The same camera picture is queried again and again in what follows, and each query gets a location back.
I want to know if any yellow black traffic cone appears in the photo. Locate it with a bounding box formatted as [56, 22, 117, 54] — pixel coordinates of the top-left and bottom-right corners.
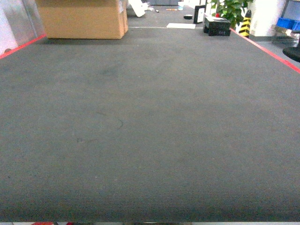
[239, 10, 252, 38]

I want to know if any potted green plant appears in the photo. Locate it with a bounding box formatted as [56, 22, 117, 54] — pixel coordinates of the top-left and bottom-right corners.
[210, 0, 254, 28]

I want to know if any red conveyor side rail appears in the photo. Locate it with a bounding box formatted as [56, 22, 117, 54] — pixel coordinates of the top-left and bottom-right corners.
[230, 28, 300, 73]

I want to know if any white paper sheet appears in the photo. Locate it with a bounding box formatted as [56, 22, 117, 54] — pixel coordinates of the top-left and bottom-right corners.
[166, 23, 195, 30]

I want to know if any black office chair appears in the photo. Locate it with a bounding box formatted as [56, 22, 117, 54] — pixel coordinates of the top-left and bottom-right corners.
[282, 41, 300, 62]

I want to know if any upright black white box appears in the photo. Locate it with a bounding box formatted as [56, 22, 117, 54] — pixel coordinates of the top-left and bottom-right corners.
[194, 5, 206, 24]

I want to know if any steel flow rack shelf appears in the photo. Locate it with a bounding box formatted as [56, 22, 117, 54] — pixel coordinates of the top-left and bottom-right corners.
[272, 0, 300, 42]

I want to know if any large cardboard box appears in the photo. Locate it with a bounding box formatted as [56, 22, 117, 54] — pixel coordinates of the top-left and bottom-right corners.
[36, 0, 128, 39]

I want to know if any black box stack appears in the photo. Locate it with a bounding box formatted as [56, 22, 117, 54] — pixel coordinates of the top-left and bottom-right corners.
[203, 16, 231, 37]

